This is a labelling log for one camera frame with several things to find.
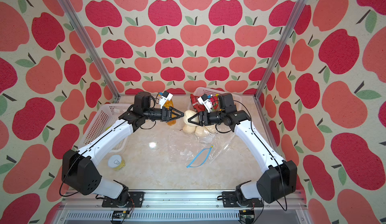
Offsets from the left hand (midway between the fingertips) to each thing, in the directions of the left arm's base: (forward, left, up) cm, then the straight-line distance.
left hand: (181, 119), depth 70 cm
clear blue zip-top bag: (-4, -15, -23) cm, 28 cm away
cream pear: (+1, -3, +3) cm, 4 cm away
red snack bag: (+25, -8, -17) cm, 31 cm away
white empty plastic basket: (+23, +55, -26) cm, 65 cm away
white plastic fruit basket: (+42, -11, -20) cm, 47 cm away
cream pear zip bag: (+8, -11, -23) cm, 27 cm away
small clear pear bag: (0, +1, -28) cm, 28 cm away
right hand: (-1, -5, -2) cm, 6 cm away
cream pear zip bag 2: (+9, -17, -22) cm, 30 cm away
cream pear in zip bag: (+11, -3, -25) cm, 27 cm away
